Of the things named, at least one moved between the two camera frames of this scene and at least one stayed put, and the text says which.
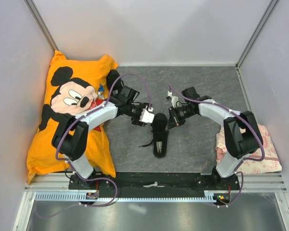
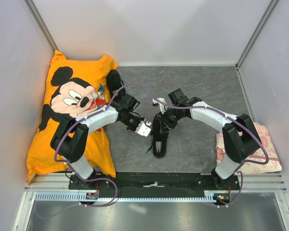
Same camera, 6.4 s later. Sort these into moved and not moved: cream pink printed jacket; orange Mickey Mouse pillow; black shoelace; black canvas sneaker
Moved: black shoelace
Not moved: black canvas sneaker; orange Mickey Mouse pillow; cream pink printed jacket
